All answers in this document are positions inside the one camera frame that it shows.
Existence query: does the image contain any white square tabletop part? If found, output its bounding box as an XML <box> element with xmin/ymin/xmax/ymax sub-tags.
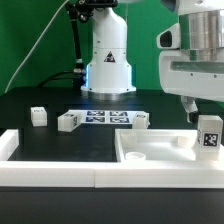
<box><xmin>115</xmin><ymin>129</ymin><xmax>224</xmax><ymax>163</ymax></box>

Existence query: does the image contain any grey cable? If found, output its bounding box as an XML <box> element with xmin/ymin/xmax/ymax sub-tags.
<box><xmin>4</xmin><ymin>0</ymin><xmax>71</xmax><ymax>94</ymax></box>

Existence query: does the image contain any white left fence block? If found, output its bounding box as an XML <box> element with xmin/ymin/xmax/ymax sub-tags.
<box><xmin>0</xmin><ymin>129</ymin><xmax>19</xmax><ymax>161</ymax></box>

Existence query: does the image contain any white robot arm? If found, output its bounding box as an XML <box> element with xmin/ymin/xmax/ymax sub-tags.
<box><xmin>76</xmin><ymin>0</ymin><xmax>224</xmax><ymax>122</ymax></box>

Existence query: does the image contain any blue april tag sheet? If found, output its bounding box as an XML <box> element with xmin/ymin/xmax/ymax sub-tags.
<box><xmin>78</xmin><ymin>110</ymin><xmax>146</xmax><ymax>124</ymax></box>

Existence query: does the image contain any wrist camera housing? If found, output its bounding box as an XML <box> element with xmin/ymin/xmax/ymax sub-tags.
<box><xmin>156</xmin><ymin>23</ymin><xmax>181</xmax><ymax>49</ymax></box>

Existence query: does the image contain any white front fence wall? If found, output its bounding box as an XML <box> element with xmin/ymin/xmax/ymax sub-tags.
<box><xmin>0</xmin><ymin>161</ymin><xmax>224</xmax><ymax>189</ymax></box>

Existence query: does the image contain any black cable bundle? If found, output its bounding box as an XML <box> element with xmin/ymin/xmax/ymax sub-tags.
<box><xmin>38</xmin><ymin>0</ymin><xmax>94</xmax><ymax>88</ymax></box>

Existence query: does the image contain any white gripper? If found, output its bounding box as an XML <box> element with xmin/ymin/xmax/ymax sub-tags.
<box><xmin>159</xmin><ymin>50</ymin><xmax>224</xmax><ymax>123</ymax></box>

